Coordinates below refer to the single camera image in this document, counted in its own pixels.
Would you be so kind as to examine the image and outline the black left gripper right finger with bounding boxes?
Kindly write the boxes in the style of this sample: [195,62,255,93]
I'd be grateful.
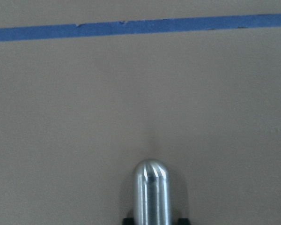
[172,218,190,225]

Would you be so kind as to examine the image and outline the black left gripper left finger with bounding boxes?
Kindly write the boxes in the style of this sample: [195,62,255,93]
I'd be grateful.
[122,217,134,225]

